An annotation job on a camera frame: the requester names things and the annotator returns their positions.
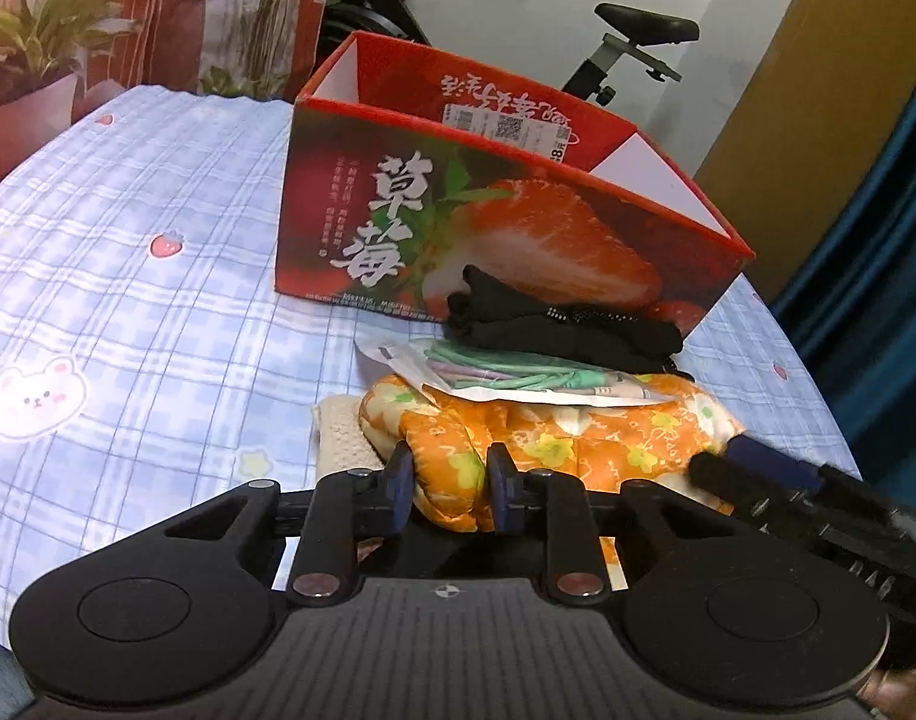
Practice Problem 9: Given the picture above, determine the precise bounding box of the black folded cloth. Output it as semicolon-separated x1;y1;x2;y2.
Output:
445;265;685;376

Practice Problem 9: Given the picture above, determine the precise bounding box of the blue curtain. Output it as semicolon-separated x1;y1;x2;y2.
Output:
769;37;916;481

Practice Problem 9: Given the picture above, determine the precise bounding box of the black exercise bike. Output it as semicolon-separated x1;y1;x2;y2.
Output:
323;0;703;110

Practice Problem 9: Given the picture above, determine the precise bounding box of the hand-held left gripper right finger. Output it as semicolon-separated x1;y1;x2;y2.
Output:
486;442;737;605

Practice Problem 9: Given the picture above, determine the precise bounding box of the plastic bag of green cords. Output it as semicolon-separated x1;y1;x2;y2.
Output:
355;334;692;407

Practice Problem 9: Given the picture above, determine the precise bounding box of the red strawberry print cardboard box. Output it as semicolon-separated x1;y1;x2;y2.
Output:
273;30;755;335

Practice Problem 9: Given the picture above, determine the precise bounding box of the beige knitted cloth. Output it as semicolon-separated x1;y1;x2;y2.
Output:
312;395;388;477

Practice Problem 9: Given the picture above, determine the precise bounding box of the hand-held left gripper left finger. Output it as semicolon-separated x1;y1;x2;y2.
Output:
139;441;415;605

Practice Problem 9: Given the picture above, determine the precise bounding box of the red floral print curtain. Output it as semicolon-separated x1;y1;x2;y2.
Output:
0;0;346;200

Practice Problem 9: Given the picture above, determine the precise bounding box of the orange floral stuffed cloth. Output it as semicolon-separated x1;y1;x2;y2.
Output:
359;371;744;593

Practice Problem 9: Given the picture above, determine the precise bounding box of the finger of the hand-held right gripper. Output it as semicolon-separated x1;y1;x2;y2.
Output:
726;433;891;512
689;451;828;542

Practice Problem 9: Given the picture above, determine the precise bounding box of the wooden door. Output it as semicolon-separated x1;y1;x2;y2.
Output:
690;0;916;256

